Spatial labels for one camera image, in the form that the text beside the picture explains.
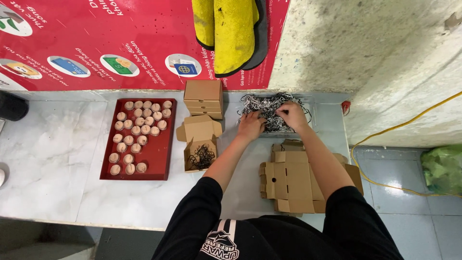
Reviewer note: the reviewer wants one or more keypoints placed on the small red plug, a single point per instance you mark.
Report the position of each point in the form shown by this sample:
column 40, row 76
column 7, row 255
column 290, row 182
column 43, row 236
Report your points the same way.
column 346, row 107

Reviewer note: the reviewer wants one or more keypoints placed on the person's left hand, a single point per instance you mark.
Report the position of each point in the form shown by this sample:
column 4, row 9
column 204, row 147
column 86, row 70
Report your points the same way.
column 251, row 127

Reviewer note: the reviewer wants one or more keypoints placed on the green plastic bag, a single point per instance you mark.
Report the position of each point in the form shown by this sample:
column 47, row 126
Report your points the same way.
column 442, row 168

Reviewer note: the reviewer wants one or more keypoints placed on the red printed poster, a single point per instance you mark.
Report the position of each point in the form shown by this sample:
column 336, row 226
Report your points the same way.
column 108, row 36

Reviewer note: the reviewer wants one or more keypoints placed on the black and white shredded paper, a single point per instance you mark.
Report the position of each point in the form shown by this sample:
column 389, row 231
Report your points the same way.
column 265, row 104

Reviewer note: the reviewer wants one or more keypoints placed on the person's black printed shirt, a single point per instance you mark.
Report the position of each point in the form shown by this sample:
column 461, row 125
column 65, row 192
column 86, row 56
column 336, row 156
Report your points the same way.
column 274, row 234

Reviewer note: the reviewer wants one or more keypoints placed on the open cardboard box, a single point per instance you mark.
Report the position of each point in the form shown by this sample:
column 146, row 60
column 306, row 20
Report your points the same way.
column 199, row 131

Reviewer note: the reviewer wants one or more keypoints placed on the black round object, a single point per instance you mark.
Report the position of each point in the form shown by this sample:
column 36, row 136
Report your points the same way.
column 12, row 105

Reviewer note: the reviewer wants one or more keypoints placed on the person's right hand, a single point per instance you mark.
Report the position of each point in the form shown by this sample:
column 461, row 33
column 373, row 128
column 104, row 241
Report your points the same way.
column 295, row 116

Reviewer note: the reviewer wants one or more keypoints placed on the tall closed cardboard box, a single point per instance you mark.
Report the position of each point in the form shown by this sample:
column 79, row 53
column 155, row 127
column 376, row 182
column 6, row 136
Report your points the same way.
column 203, row 92

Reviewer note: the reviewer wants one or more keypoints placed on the person's left fingers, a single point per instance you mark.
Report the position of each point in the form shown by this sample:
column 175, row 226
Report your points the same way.
column 251, row 116

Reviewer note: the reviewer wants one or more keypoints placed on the stack of flat cardboard blanks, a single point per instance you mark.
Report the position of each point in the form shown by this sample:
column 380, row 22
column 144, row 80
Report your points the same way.
column 292, row 180

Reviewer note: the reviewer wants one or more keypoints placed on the yellow cloth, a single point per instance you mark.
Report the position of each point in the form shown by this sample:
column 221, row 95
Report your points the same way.
column 231, row 36

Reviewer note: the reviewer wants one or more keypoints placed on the clear plastic tray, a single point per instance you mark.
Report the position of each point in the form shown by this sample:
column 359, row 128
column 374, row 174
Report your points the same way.
column 314, row 115

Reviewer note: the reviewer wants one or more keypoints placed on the red rectangular tray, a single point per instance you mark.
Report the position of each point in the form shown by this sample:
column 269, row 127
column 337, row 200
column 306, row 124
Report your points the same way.
column 158, row 155

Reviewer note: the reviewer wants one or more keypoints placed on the dark shredded paper tuft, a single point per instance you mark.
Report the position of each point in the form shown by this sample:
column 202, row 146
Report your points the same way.
column 202, row 157

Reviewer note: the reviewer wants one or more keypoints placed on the thin closed cardboard box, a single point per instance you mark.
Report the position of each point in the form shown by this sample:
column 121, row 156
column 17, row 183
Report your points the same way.
column 209, row 115
column 205, row 109

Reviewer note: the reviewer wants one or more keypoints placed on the person's right fingers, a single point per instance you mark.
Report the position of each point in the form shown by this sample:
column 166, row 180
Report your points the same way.
column 283, row 108

